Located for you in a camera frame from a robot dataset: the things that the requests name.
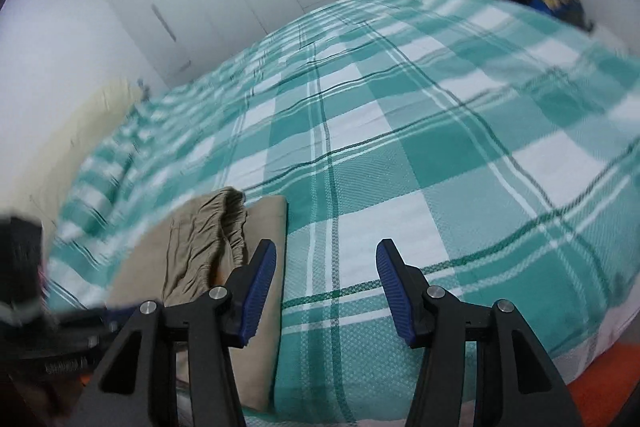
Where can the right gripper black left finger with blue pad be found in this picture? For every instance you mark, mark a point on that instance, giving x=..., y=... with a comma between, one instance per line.
x=135, y=383

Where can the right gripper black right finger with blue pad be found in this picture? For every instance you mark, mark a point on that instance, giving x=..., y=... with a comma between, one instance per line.
x=516, y=382

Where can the beige khaki pants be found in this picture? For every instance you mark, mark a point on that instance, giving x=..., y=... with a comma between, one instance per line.
x=196, y=247

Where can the orange patterned rug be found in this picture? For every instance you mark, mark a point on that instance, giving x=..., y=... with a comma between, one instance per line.
x=602, y=390

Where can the cream padded headboard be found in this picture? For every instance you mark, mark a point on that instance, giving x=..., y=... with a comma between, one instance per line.
x=41, y=190

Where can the teal white plaid bedspread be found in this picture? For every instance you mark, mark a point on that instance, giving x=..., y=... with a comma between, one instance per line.
x=496, y=146

